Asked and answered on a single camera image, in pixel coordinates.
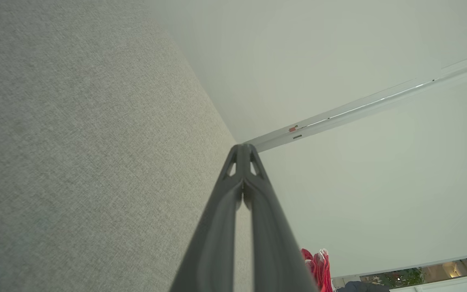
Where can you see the silver metal rail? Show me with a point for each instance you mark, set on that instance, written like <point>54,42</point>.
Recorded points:
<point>371,103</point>

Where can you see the green leafy plant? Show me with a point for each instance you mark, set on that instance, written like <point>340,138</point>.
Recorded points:
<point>403,278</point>

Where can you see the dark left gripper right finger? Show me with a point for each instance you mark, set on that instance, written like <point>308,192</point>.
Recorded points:
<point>272,243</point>

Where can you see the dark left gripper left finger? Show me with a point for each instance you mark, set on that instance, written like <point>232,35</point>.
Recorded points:
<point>217,235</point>

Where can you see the red shorts white stripes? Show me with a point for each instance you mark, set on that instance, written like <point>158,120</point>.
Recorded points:
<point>318,267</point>

